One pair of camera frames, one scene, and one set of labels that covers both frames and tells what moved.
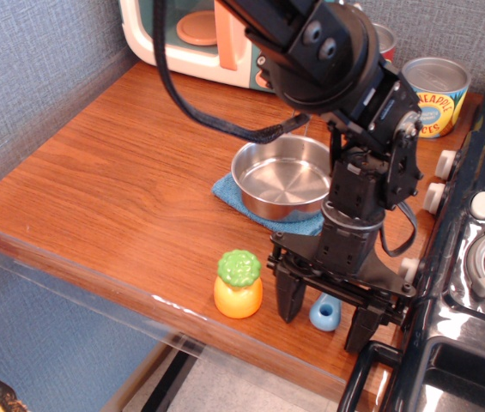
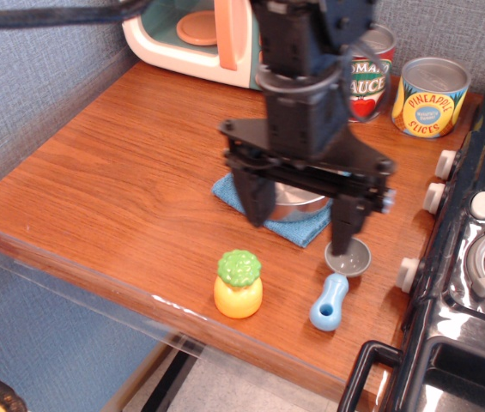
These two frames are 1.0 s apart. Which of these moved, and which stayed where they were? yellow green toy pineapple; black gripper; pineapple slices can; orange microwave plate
Moved: black gripper
Stayed: orange microwave plate; yellow green toy pineapple; pineapple slices can
